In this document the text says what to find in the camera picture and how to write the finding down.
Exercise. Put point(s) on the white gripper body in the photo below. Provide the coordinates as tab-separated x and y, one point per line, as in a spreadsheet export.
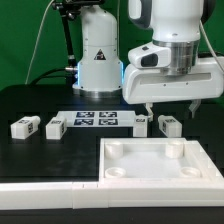
170	72

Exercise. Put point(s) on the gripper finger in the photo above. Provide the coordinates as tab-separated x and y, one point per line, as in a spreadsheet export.
194	106
150	111

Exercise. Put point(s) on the white square tabletop part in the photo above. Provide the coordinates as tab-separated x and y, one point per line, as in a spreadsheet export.
155	159

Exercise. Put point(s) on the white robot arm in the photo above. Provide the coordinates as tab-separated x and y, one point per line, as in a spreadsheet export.
100	72

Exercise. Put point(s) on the white L-shaped fence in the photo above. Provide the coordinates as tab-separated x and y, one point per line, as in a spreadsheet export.
112	193

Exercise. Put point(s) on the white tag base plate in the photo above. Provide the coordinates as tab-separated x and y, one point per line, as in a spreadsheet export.
98	118

